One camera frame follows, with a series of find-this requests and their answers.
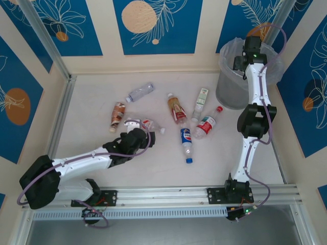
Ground crushed clear bottle white cap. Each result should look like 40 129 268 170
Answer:
141 118 166 135

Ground brown label plastic bottle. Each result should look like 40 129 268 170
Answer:
109 102 126 133

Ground blue label cola bottle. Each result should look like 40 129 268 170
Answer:
180 127 194 164

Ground orange tea bottle white cap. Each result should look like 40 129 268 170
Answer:
167 93 189 126

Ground red cap water bottle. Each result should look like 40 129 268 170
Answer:
193 106 224 140

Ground grey mesh waste bin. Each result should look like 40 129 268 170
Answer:
216 61 252 110

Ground clear bluish plastic bottle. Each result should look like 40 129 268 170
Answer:
125 82 156 103

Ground white green label bottle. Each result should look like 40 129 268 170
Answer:
191 88 209 122

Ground aluminium table edge profile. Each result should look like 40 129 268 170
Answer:
269 137 289 184
47 75 77 160

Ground black controller board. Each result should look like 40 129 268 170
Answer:
226 205 258 222
81 208 103 219

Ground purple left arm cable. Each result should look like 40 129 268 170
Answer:
16 117 152 229

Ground aluminium frame post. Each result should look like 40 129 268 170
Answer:
16 0 77 82
264 0 301 49

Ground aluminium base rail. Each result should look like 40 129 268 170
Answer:
21 185 299 209

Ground grey slotted cable duct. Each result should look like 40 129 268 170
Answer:
32 206 228 221

